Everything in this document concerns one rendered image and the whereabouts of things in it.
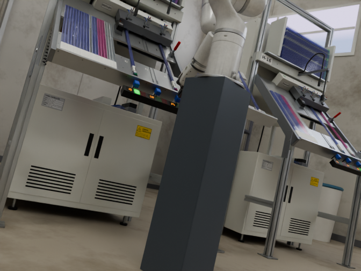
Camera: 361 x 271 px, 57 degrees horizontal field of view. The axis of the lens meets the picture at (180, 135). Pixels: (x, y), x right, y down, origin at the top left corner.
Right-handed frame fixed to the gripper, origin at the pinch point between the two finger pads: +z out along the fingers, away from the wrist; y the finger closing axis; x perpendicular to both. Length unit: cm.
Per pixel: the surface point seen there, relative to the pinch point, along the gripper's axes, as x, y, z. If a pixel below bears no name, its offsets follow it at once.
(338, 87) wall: 203, 310, 12
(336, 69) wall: 225, 308, -3
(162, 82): 11.1, -6.2, 3.7
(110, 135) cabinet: 9.0, -17.9, 42.7
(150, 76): 13.0, -12.9, 3.7
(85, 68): 2.5, -44.5, 5.8
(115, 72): 2.5, -31.9, 3.1
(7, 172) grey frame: -30, -62, 43
